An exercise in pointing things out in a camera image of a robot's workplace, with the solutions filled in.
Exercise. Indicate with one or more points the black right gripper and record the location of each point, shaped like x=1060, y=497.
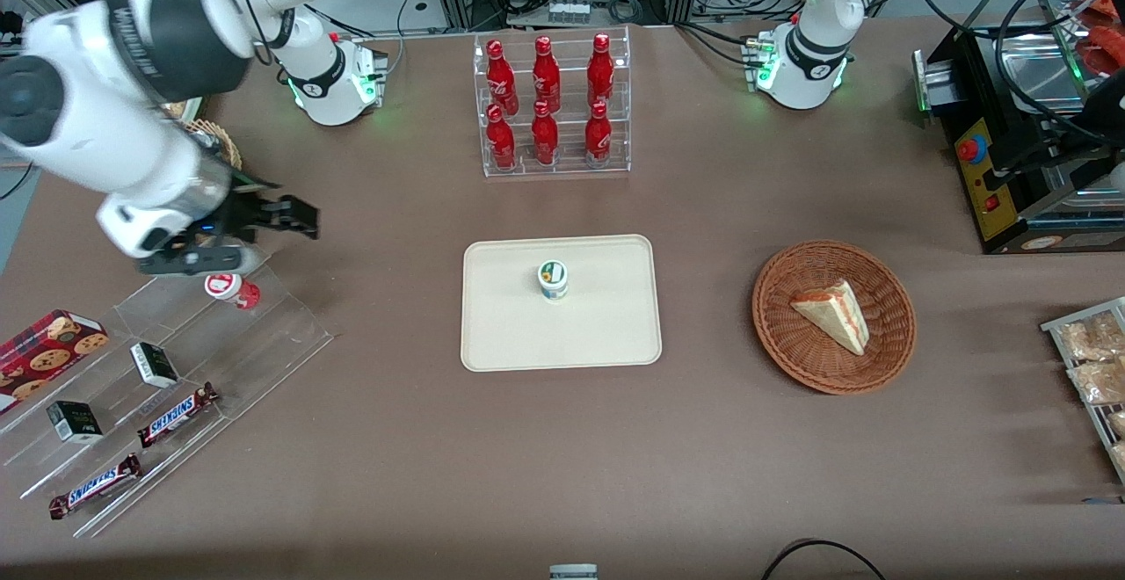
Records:
x=249, y=212

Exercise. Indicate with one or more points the green-lid yogurt cup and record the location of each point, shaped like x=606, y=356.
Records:
x=553, y=281

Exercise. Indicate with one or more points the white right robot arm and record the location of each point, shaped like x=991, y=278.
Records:
x=114, y=141

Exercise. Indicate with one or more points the red gum bottle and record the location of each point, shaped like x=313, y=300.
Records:
x=232, y=290

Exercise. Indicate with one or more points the cream plastic tray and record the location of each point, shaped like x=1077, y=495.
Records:
x=606, y=325

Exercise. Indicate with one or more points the light wicker basket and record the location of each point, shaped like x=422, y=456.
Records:
x=224, y=142

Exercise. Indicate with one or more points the clear acrylic stepped stand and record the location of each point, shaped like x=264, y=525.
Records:
x=264, y=343

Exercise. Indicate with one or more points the small black box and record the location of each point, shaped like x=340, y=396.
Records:
x=75, y=423
x=155, y=366

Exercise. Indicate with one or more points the red cola bottle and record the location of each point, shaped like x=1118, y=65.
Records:
x=501, y=142
x=501, y=79
x=598, y=136
x=545, y=139
x=600, y=73
x=546, y=77

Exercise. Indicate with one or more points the Snickers chocolate bar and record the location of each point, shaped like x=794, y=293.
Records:
x=178, y=415
x=95, y=486

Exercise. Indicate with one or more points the red cookie box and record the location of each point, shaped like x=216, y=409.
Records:
x=48, y=351

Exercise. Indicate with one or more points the clear acrylic bottle rack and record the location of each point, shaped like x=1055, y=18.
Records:
x=571, y=136

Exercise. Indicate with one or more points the white power strip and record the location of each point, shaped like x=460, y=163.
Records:
x=569, y=12

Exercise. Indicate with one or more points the small grey device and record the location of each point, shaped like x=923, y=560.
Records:
x=573, y=572

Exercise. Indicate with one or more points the round brown wicker basket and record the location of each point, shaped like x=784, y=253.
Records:
x=791, y=351

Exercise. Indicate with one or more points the wrapped triangle sandwich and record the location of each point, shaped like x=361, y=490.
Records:
x=835, y=315

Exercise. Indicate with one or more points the black machine with yellow panel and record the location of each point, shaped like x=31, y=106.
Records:
x=984, y=176

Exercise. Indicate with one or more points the clear bag of crackers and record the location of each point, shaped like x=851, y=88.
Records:
x=1094, y=338
x=1099, y=382

